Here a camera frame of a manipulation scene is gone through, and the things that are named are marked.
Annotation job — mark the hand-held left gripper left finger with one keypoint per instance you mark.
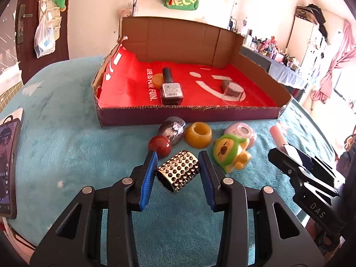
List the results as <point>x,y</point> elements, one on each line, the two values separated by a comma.
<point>147,178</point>

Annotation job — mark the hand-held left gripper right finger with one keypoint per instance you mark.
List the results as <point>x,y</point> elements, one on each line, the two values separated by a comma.
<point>207,178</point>

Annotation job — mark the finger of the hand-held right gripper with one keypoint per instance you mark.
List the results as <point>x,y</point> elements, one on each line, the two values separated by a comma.
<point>283,161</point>
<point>306,157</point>

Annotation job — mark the purple nail polish pink cap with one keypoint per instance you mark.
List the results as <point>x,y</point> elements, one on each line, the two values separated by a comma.
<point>276,133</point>

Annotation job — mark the gold studded cylinder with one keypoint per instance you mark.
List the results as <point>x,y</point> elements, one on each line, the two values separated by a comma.
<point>178,169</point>

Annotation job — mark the green yellow figure toy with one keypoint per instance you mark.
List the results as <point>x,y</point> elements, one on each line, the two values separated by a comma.
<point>225,151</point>

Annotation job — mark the amber round jar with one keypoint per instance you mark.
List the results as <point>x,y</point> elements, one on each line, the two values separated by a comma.
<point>197,140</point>

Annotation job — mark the pink round case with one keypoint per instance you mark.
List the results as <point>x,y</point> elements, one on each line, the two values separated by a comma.
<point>239,129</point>

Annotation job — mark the glitter bottle red ball cap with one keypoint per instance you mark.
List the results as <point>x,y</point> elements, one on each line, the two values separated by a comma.
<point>172,128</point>

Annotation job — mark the cardboard box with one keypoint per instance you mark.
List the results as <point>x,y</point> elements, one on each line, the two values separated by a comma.
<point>167,116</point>

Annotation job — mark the black nail polish bottle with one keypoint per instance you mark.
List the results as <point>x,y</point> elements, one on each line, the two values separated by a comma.
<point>171,91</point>

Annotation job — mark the orange oval soap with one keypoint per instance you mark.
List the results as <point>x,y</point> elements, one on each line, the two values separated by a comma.
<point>157,81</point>

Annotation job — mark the person's dark clothing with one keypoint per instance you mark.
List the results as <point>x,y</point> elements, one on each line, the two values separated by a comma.
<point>347,158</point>

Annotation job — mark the red paper box liner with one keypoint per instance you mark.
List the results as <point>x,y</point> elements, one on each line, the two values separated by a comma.
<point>133,89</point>

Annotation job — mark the table with dark cloth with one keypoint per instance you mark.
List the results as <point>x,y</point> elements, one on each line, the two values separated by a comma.
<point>272,66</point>

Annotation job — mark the pink curtain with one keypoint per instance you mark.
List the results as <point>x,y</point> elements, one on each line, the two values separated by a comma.
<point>336,61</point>

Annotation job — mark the white wardrobe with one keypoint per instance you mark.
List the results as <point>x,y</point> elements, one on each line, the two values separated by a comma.
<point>308,47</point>

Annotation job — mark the row of cosmetic bottles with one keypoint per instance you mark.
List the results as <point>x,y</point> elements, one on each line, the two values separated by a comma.
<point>267,46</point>

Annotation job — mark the dark smartphone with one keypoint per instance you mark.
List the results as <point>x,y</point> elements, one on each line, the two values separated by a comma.
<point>7,172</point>

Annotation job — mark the black clothing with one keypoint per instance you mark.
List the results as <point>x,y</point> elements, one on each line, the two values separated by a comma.
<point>319,16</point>

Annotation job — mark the patterned dark bag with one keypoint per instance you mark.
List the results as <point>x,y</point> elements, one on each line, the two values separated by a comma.
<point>304,12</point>

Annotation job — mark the grid patterned board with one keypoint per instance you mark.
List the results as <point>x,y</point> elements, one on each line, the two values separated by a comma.
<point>9,89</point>

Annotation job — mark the clear plastic bag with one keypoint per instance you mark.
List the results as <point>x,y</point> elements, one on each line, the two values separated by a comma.
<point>44,41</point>

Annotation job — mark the dark brown door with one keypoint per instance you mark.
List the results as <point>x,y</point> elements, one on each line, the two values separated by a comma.
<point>27,55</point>

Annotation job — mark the grey marker red cap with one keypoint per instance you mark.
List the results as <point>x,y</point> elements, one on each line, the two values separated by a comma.
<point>135,4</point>

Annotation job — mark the hanging pocket organizer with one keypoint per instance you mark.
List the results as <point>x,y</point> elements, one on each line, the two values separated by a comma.
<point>50,11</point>

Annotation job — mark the white wall socket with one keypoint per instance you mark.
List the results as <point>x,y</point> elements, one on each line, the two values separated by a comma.
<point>125,12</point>

